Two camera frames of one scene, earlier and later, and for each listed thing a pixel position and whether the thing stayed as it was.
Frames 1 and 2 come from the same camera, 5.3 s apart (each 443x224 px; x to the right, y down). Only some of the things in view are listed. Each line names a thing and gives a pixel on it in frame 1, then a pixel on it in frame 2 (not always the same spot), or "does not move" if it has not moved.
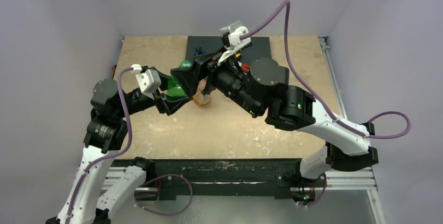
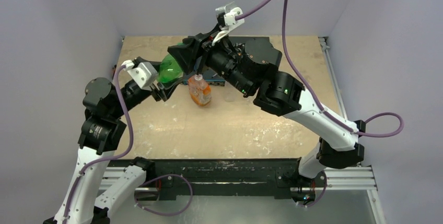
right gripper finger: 188,77 → 188,52
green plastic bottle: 174,89 → 169,69
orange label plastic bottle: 199,99 does not move
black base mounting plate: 282,178 does not move
